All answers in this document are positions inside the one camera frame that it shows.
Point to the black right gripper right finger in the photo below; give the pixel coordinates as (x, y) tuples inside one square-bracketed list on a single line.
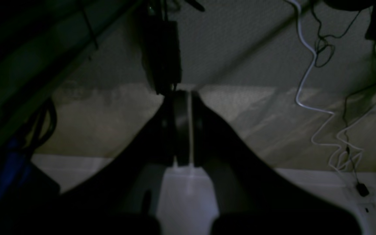
[(252, 198)]

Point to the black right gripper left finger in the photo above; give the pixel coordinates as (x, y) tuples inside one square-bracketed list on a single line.
[(31, 202)]

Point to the black power adapter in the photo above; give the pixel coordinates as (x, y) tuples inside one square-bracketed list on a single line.
[(162, 54)]

